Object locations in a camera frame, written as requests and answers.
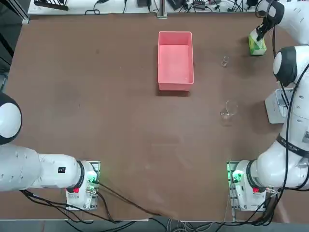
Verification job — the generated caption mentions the black cable on table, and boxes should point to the black cable on table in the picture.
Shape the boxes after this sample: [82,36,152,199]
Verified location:
[95,181,167,217]

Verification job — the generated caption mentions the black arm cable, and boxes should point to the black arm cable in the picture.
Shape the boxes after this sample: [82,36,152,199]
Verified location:
[267,0,309,194]

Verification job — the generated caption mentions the aluminium frame post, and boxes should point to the aluminium frame post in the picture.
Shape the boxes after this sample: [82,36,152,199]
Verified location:
[157,0,168,15]

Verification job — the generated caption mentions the large glass beaker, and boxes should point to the large glass beaker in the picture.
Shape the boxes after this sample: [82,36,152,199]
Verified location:
[219,100,239,126]

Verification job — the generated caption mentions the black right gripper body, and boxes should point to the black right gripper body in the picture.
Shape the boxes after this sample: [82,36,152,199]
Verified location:
[262,16,273,31]

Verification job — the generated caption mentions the pink plastic container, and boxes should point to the pink plastic container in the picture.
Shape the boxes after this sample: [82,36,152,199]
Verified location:
[157,30,195,92]

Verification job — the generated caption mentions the green tissue pack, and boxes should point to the green tissue pack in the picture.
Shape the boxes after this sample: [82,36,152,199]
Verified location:
[248,28,267,56]

